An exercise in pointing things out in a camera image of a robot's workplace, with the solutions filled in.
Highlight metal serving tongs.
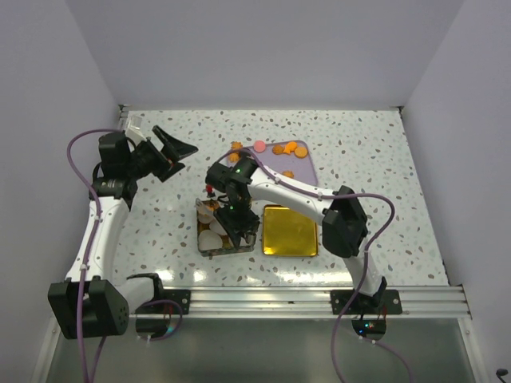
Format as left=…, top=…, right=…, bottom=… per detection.
left=195, top=199, right=260, bottom=248

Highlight aluminium front rail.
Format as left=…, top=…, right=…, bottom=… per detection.
left=50, top=285, right=470, bottom=319

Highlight pink round cookie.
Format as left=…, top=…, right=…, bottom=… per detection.
left=253, top=140, right=266, bottom=152

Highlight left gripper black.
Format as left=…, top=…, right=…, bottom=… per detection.
left=125, top=126, right=196, bottom=183

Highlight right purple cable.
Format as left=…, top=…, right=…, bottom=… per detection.
left=227, top=149, right=416, bottom=383

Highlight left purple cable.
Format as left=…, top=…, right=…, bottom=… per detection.
left=65, top=128, right=129, bottom=383

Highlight lavender plastic tray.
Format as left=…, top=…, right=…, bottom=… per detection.
left=248, top=140, right=319, bottom=186

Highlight white paper cup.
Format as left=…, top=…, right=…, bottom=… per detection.
left=196, top=201, right=215, bottom=224
left=209, top=220, right=227, bottom=236
left=198, top=230, right=223, bottom=251

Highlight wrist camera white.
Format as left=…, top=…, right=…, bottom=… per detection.
left=205, top=184, right=217, bottom=200
left=124, top=116, right=146, bottom=145

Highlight round orange cookie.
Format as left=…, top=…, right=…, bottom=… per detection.
left=294, top=147, right=308, bottom=159
left=207, top=201, right=220, bottom=211

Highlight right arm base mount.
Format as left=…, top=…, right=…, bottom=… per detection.
left=345, top=290, right=403, bottom=341

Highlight brown round cookie top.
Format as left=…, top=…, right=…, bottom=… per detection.
left=272, top=145, right=284, bottom=155

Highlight swirl cookie tray right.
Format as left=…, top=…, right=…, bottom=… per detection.
left=282, top=171, right=295, bottom=179

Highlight orange fish cookie top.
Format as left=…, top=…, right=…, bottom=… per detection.
left=283, top=141, right=298, bottom=155

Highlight white paper cup bottom left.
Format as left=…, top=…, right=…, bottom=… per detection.
left=198, top=230, right=223, bottom=251

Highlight square cookie tin box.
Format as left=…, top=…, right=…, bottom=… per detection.
left=195, top=198, right=256, bottom=257

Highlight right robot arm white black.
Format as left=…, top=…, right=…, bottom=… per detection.
left=205, top=157, right=386, bottom=314

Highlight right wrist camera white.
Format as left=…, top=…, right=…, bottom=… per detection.
left=205, top=184, right=217, bottom=200

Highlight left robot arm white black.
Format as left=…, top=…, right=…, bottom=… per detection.
left=48, top=126, right=198, bottom=340

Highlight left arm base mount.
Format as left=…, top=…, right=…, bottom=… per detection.
left=124, top=289, right=192, bottom=343

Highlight purple cable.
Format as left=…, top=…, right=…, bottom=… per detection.
left=227, top=149, right=416, bottom=383
left=65, top=128, right=129, bottom=383

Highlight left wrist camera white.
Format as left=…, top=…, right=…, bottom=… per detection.
left=124, top=116, right=146, bottom=145

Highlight white paper cup top left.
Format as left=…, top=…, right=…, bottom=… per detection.
left=196, top=201, right=215, bottom=224

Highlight orange flower cookie top left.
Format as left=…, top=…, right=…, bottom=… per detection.
left=231, top=141, right=244, bottom=154

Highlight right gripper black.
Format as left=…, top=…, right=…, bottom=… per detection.
left=215, top=196, right=260, bottom=249

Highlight swirl cookie left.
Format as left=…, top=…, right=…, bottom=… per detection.
left=228, top=153, right=240, bottom=164

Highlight white paper cup centre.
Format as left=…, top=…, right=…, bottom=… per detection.
left=209, top=220, right=227, bottom=236

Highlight gold tin lid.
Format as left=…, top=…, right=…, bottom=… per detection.
left=262, top=204, right=318, bottom=258

